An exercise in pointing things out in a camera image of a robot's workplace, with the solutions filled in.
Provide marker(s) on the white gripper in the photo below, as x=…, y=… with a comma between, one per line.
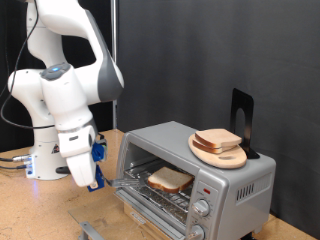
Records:
x=81, y=170

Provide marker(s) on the metal spatula with blue block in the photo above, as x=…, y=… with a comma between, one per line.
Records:
x=99, y=176

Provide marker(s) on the white bread slice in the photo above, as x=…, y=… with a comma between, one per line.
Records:
x=218, y=136
x=170, y=180
x=210, y=149

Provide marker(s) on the silver oven knob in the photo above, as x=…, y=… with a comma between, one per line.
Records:
x=201, y=207
x=196, y=232

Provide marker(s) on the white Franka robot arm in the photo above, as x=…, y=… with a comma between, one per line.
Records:
x=66, y=100

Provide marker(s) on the silver toaster oven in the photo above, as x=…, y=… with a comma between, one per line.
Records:
x=233, y=180

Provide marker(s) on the wooden crate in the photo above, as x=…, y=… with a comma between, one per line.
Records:
x=156, y=230

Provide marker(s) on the round wooden cutting board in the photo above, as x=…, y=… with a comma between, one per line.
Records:
x=226, y=160

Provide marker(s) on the vertical metal pole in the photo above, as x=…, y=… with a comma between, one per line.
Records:
x=114, y=33

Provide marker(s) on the black metal bookend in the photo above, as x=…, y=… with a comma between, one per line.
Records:
x=250, y=110

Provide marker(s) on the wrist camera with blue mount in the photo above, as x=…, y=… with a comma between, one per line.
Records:
x=98, y=152

